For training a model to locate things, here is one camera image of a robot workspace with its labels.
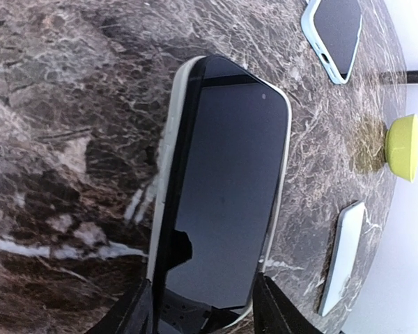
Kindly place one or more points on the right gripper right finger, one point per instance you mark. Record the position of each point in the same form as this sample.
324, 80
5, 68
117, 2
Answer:
273, 311

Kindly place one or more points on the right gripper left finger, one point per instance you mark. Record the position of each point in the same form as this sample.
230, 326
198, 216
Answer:
131, 314

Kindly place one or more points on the black phone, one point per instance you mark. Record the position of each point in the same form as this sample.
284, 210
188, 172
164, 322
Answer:
223, 188

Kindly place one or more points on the clear white phone case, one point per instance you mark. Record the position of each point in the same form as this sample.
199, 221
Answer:
163, 167

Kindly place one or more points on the light blue phone case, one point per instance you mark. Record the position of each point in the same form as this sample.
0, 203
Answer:
317, 45

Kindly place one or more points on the purple phone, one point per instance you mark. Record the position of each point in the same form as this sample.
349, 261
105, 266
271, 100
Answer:
338, 24

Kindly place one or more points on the white phone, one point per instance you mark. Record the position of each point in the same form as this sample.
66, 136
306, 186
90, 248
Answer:
344, 252

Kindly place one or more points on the green bowl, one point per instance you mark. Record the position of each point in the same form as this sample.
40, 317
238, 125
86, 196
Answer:
401, 147

